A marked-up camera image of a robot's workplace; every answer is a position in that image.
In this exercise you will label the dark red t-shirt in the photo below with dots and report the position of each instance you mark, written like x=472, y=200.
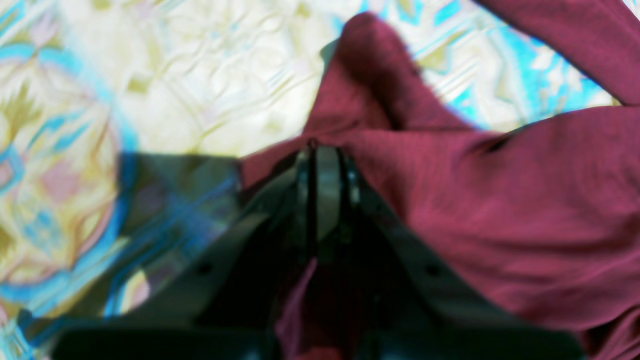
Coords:
x=543, y=220

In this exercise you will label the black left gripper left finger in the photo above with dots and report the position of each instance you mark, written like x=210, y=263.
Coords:
x=220, y=306

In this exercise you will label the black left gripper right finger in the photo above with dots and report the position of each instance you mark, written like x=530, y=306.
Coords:
x=416, y=306

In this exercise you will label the patterned tablecloth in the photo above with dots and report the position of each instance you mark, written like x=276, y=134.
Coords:
x=117, y=117

